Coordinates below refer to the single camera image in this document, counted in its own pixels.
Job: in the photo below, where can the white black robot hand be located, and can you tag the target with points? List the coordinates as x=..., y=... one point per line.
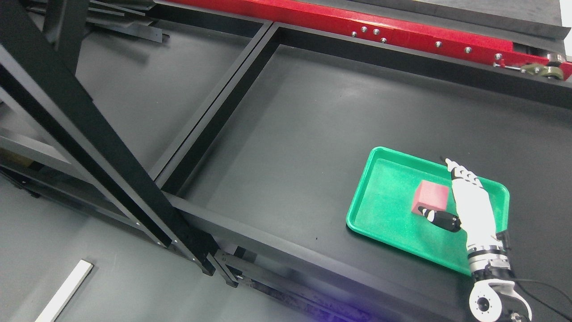
x=474, y=212

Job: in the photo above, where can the green plastic tray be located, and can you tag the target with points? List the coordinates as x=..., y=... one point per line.
x=381, y=208

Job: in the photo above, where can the black metal left shelf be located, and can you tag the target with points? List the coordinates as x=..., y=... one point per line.
x=116, y=98

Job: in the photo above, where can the pink foam block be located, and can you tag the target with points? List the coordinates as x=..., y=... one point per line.
x=430, y=195

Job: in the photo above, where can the white desk leg foot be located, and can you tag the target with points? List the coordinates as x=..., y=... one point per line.
x=66, y=291

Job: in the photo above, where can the red metal beam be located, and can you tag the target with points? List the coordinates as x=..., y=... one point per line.
x=452, y=43

